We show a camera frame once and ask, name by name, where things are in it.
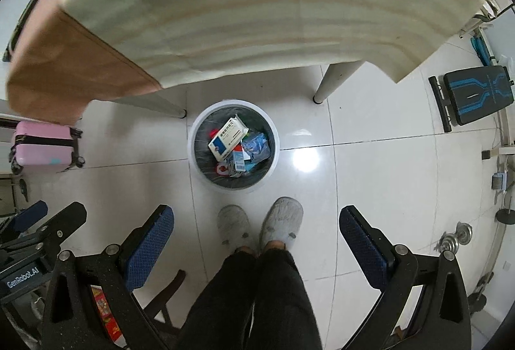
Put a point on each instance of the grey right slipper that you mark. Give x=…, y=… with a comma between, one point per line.
x=282, y=224

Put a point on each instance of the pink terry table cloth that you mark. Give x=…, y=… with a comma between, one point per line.
x=58, y=67

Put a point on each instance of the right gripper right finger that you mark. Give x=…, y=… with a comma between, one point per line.
x=441, y=319

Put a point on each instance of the grey left slipper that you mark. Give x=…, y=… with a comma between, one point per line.
x=234, y=227

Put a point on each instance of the pink suitcase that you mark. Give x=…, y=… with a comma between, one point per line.
x=40, y=147

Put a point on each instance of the red blue milk carton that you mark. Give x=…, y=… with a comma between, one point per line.
x=235, y=165

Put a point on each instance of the white blue medicine box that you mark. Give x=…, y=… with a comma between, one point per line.
x=227, y=138

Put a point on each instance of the grey slipper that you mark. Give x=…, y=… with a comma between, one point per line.
x=234, y=227
x=282, y=224

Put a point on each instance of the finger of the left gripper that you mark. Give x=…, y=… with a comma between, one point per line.
x=25, y=219
x=60, y=227

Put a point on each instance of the blue plastic wrapper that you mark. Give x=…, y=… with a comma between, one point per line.
x=256, y=147

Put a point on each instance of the white round trash bin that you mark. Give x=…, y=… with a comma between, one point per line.
x=206, y=126

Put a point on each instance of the black blue exercise bench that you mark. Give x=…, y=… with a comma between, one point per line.
x=470, y=94

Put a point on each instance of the red cardboard box on floor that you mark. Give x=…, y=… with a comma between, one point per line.
x=107, y=317

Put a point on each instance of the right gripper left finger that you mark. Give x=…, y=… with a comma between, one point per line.
x=71, y=316

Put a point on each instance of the metal dumbbell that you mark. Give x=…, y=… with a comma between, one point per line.
x=452, y=241

